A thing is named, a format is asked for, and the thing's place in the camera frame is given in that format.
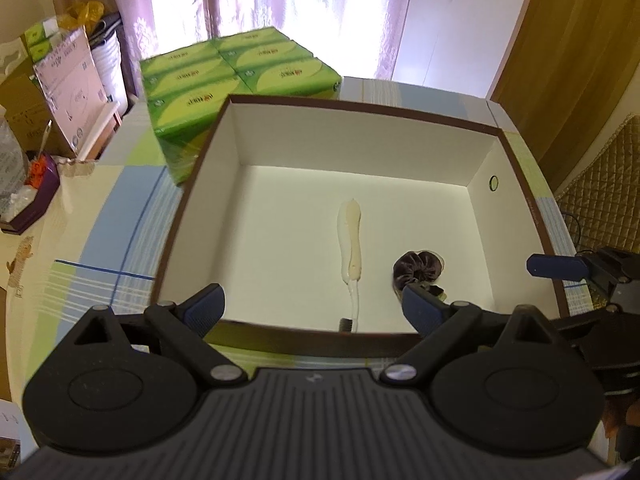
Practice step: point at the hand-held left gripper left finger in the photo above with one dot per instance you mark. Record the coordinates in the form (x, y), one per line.
(206, 306)

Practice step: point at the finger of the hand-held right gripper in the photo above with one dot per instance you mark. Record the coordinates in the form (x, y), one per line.
(555, 266)

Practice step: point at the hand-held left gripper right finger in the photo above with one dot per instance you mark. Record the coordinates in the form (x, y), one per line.
(419, 310)

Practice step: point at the brown scrunchie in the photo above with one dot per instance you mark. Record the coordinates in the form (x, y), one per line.
(417, 267)

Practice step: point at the brown cardboard box white inside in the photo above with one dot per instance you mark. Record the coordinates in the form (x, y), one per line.
(300, 210)

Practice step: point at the cream slim brush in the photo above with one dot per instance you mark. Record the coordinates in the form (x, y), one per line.
(350, 240)

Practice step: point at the quilted brown chair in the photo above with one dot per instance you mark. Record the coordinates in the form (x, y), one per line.
(607, 180)

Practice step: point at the checked tablecloth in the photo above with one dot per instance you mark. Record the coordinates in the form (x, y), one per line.
(100, 240)

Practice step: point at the purple tray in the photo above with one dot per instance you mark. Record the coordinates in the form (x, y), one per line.
(35, 200)

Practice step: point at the wooden door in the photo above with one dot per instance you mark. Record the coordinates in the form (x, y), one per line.
(575, 60)

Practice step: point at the orange small object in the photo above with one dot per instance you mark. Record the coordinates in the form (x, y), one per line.
(41, 170)

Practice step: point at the stack of green tissue packs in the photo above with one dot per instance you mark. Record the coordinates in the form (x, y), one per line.
(220, 75)

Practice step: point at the clear plastic bag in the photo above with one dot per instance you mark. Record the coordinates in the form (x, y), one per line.
(11, 165)

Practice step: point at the white plastic bucket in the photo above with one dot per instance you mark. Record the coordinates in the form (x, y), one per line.
(110, 70)

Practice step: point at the plain brown cardboard carton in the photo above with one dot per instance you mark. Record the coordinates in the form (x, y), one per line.
(20, 110)

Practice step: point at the yellow plastic bag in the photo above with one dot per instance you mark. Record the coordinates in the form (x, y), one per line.
(82, 16)

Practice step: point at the green tissue box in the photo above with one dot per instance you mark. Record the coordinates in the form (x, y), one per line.
(42, 35)

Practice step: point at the white carved chair back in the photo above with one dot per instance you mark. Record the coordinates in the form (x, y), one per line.
(11, 55)

